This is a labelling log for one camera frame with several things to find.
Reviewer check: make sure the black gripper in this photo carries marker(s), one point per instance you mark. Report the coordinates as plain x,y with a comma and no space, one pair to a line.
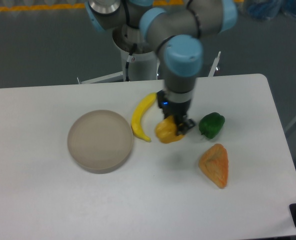
177,109

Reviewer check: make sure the white metal frame bar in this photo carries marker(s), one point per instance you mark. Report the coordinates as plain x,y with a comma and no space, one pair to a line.
215,65

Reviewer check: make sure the orange triangular bread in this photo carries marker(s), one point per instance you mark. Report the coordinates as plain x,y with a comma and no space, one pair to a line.
214,163

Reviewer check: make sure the green pepper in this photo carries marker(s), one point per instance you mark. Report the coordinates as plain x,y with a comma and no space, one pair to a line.
211,124

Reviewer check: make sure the yellow pepper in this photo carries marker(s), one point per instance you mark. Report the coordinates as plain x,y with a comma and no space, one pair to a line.
166,131

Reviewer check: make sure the yellow banana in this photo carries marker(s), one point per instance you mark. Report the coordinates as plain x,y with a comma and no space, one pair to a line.
138,114

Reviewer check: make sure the beige round plate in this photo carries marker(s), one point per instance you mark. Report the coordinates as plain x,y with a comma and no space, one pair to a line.
100,141

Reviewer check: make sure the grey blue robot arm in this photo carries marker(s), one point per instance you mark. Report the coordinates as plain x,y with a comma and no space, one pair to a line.
150,37

